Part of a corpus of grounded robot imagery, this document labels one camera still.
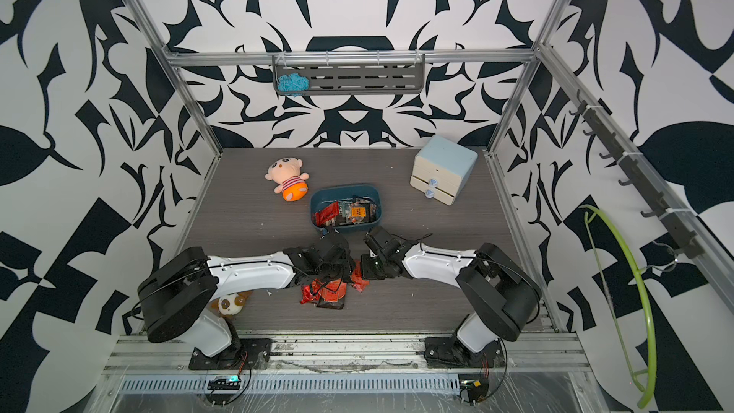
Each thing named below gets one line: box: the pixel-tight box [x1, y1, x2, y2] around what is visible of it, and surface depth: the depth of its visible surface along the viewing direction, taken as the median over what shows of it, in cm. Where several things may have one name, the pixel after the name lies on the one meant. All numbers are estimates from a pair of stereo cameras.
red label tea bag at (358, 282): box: [350, 260, 370, 295], surface depth 87 cm
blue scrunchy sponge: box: [277, 72, 311, 98], surface depth 93 cm
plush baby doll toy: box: [264, 156, 310, 202], surface depth 106 cm
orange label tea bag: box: [348, 201, 370, 225], surface depth 98 cm
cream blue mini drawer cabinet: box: [410, 135, 478, 206], surface depth 101 cm
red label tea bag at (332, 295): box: [316, 279, 347, 310], surface depth 84 cm
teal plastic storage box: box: [310, 183, 383, 232], surface depth 100 cm
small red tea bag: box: [314, 200, 340, 227], surface depth 99 cm
